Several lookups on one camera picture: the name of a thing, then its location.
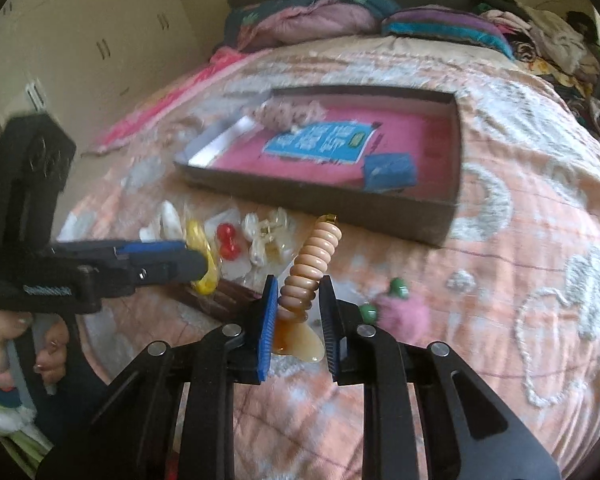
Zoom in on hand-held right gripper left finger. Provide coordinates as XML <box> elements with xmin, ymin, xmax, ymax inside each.
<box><xmin>35</xmin><ymin>274</ymin><xmax>281</xmax><ymax>480</ymax></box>

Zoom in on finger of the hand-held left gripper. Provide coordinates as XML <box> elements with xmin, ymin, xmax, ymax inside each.
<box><xmin>112</xmin><ymin>240</ymin><xmax>190</xmax><ymax>262</ymax></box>
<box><xmin>129</xmin><ymin>249</ymin><xmax>209</xmax><ymax>288</ymax></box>

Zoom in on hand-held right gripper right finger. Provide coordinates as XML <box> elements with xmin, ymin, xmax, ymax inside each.
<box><xmin>317</xmin><ymin>275</ymin><xmax>563</xmax><ymax>480</ymax></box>

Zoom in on red bead earrings packet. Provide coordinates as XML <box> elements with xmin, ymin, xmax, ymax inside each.
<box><xmin>207</xmin><ymin>217</ymin><xmax>246</xmax><ymax>281</ymax></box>

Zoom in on beige ribbed bead bracelet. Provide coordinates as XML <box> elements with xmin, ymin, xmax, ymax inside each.
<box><xmin>277</xmin><ymin>214</ymin><xmax>342</xmax><ymax>323</ymax></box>

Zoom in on brown jewelry box pink lining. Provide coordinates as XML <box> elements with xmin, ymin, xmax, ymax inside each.
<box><xmin>174</xmin><ymin>86</ymin><xmax>467</xmax><ymax>248</ymax></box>

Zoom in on person's left forearm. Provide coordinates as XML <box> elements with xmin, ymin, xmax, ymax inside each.
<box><xmin>0</xmin><ymin>372</ymin><xmax>56</xmax><ymax>476</ymax></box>

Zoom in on person's left hand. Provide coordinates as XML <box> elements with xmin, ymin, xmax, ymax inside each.
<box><xmin>0</xmin><ymin>307</ymin><xmax>72</xmax><ymax>392</ymax></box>

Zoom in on yellow earrings packet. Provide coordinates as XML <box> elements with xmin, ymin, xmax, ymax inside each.
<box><xmin>185</xmin><ymin>219</ymin><xmax>222</xmax><ymax>297</ymax></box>

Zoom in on amber translucent hair clip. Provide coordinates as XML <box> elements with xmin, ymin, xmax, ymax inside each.
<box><xmin>272</xmin><ymin>310</ymin><xmax>327</xmax><ymax>364</ymax></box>

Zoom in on white shell earrings packet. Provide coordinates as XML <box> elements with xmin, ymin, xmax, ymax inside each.
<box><xmin>139</xmin><ymin>201</ymin><xmax>186</xmax><ymax>244</ymax></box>

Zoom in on pink pom-pom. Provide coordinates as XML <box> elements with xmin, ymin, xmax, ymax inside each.
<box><xmin>377</xmin><ymin>292</ymin><xmax>432</xmax><ymax>339</ymax></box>

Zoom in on green bead earrings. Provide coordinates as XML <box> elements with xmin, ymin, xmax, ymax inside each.
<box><xmin>359</xmin><ymin>278</ymin><xmax>412</xmax><ymax>324</ymax></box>

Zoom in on white pearl earrings packet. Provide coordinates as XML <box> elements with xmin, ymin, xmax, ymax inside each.
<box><xmin>242</xmin><ymin>209</ymin><xmax>295</xmax><ymax>270</ymax></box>

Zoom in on pink printed blanket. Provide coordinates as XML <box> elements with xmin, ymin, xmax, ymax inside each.
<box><xmin>82</xmin><ymin>47</ymin><xmax>261</xmax><ymax>157</ymax></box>

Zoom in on small blue box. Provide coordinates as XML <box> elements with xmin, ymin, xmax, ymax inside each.
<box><xmin>362</xmin><ymin>154</ymin><xmax>417</xmax><ymax>193</ymax></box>

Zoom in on cream wardrobe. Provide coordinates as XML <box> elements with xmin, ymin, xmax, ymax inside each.
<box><xmin>0</xmin><ymin>0</ymin><xmax>216</xmax><ymax>161</ymax></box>

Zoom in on blue printed card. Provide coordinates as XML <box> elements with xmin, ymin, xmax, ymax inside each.
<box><xmin>264</xmin><ymin>120</ymin><xmax>383</xmax><ymax>166</ymax></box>

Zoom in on pink purple folded blanket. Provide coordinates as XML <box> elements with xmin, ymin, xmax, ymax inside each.
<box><xmin>224</xmin><ymin>0</ymin><xmax>403</xmax><ymax>53</ymax></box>

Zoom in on pink ruffled pillow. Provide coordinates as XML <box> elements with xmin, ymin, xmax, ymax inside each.
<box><xmin>270</xmin><ymin>0</ymin><xmax>381</xmax><ymax>43</ymax></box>

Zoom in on purple teal striped pillow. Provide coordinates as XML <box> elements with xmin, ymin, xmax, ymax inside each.
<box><xmin>380</xmin><ymin>6</ymin><xmax>516</xmax><ymax>61</ymax></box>

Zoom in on pile of clothes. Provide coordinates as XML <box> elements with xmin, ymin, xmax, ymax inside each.
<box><xmin>470</xmin><ymin>0</ymin><xmax>600</xmax><ymax>146</ymax></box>

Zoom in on pink bead bracelet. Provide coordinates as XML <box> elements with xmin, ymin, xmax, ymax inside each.
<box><xmin>254</xmin><ymin>100</ymin><xmax>326</xmax><ymax>133</ymax></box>

